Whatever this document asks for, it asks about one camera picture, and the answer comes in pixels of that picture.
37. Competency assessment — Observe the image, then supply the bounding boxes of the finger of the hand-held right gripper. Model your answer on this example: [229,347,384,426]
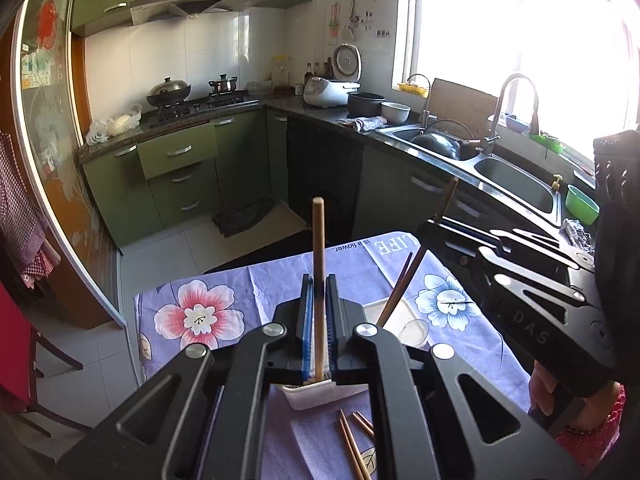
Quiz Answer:
[416,219,587,307]
[441,218,597,274]

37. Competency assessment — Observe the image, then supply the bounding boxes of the light bamboo chopstick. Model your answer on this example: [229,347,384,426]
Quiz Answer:
[312,197,329,386]

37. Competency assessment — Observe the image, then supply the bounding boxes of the red covered wooden chair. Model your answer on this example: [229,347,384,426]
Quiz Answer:
[0,280,83,436]

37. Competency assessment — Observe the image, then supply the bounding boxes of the person's right hand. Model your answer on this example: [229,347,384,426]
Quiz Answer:
[529,360,623,433]

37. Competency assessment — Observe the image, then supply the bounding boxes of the white bowl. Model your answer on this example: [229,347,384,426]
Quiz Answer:
[381,102,412,123]

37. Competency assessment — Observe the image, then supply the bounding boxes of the green cabinet drawer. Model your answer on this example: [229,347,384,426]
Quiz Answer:
[137,123,219,180]

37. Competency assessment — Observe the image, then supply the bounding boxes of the thin brown chopstick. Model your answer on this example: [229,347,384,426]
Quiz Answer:
[387,252,414,306]

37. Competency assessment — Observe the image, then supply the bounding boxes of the small steel pot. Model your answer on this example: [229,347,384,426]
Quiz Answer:
[208,74,239,96]

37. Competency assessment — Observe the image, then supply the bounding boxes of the white plastic bags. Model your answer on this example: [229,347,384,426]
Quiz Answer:
[85,103,143,146]

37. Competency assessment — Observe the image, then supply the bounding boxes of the yellow plastic basket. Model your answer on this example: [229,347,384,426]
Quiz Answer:
[397,73,432,98]

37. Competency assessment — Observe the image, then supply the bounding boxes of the checkered apron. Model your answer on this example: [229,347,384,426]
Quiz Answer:
[0,130,61,291]

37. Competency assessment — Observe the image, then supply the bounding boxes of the green lower cabinets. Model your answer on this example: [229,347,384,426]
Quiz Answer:
[75,107,288,248]

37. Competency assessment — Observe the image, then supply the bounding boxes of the person's right forearm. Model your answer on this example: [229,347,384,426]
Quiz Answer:
[555,385,628,480]

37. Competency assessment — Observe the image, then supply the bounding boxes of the purple floral tablecloth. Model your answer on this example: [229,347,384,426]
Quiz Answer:
[132,230,533,480]

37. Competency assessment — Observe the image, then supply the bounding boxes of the pile of wooden chopsticks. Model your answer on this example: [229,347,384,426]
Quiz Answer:
[337,408,377,480]

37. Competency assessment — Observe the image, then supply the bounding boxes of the green plastic basin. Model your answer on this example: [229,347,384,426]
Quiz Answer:
[565,185,600,226]

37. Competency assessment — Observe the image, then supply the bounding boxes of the dark wok in sink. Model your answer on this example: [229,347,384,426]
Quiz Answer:
[410,120,476,161]

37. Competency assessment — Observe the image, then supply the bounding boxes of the black gas stove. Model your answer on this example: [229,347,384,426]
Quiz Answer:
[145,91,261,123]

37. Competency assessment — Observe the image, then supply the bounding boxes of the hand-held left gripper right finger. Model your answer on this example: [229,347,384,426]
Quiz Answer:
[325,274,583,480]

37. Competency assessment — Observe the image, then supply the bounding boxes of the white rice cooker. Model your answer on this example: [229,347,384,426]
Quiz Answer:
[302,43,362,109]

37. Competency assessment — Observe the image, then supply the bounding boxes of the black inner cooker pot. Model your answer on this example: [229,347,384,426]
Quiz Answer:
[346,92,387,117]

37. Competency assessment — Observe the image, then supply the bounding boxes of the green plastic basket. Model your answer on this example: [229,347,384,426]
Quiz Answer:
[529,131,565,157]

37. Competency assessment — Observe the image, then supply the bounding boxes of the dark sauce bottles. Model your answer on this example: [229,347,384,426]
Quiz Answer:
[304,61,335,86]

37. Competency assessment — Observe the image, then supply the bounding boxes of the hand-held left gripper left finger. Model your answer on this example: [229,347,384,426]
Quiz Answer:
[55,274,316,480]

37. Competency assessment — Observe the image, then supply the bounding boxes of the dark brown chopstick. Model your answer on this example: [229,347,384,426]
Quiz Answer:
[375,176,460,329]

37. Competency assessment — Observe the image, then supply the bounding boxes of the glass sliding door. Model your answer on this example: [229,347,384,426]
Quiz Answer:
[10,0,138,386]

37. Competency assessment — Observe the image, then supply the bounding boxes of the brown cutting board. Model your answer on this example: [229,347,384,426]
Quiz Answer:
[429,78,493,133]

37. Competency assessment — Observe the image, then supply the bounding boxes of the white plastic utensil holder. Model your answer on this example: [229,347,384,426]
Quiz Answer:
[280,300,431,411]

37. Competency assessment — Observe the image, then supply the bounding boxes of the grey dish cloth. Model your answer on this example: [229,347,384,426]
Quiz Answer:
[336,116,388,133]

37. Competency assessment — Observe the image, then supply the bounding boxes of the steel double sink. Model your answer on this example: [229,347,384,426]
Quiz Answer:
[376,124,563,228]

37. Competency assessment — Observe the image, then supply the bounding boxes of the dark floor rag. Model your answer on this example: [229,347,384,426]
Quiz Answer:
[212,197,277,238]

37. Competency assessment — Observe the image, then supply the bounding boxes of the steel kitchen faucet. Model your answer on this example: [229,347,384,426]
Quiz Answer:
[480,73,541,157]

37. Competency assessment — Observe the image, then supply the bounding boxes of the black wok with lid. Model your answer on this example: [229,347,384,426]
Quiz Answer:
[146,76,192,107]

